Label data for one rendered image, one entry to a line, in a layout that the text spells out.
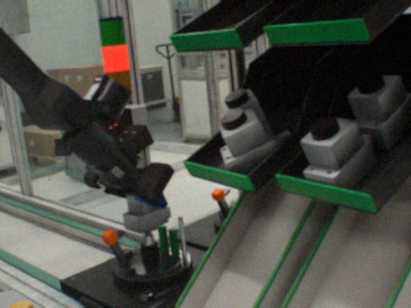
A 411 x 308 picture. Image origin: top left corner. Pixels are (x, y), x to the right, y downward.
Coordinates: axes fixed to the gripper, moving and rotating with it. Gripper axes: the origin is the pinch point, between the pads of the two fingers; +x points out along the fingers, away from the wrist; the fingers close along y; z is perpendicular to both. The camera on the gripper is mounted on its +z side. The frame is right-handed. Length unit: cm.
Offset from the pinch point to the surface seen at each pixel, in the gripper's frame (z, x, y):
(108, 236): -9.7, -2.4, -0.8
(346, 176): 0.4, -12.7, -43.9
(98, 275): -14.6, 6.4, 7.8
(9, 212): -6, 20, 78
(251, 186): -2.3, -12.6, -32.9
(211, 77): 81, 59, 81
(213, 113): 72, 70, 82
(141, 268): -10.7, 7.2, -0.5
